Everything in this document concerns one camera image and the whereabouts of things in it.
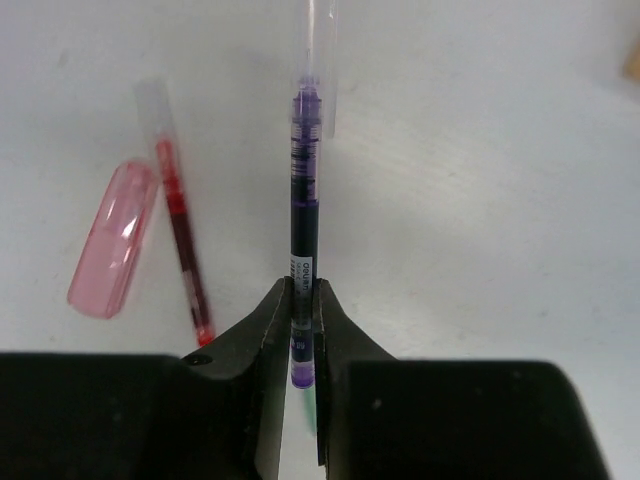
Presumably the purple pen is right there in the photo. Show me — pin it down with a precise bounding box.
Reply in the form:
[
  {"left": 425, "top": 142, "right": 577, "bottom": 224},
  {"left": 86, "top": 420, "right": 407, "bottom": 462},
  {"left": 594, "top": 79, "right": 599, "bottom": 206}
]
[{"left": 290, "top": 1, "right": 338, "bottom": 389}]

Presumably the red pen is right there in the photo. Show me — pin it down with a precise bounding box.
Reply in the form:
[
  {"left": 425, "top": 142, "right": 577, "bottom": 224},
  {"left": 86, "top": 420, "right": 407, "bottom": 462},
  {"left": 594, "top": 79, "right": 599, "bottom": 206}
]
[{"left": 134, "top": 79, "right": 214, "bottom": 346}]

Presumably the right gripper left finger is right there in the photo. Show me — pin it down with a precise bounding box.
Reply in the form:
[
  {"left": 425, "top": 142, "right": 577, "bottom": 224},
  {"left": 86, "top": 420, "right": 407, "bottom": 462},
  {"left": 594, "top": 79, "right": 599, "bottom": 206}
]
[{"left": 1, "top": 278, "right": 292, "bottom": 479}]

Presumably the pink correction tape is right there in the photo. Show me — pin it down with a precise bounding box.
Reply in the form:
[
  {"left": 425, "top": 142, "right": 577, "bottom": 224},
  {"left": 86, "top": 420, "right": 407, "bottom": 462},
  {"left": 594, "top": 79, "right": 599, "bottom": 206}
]
[{"left": 67, "top": 158, "right": 159, "bottom": 319}]

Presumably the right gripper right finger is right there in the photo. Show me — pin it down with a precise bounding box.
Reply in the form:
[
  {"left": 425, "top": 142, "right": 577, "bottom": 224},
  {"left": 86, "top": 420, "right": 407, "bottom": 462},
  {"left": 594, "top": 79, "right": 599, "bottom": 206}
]
[{"left": 313, "top": 279, "right": 610, "bottom": 479}]

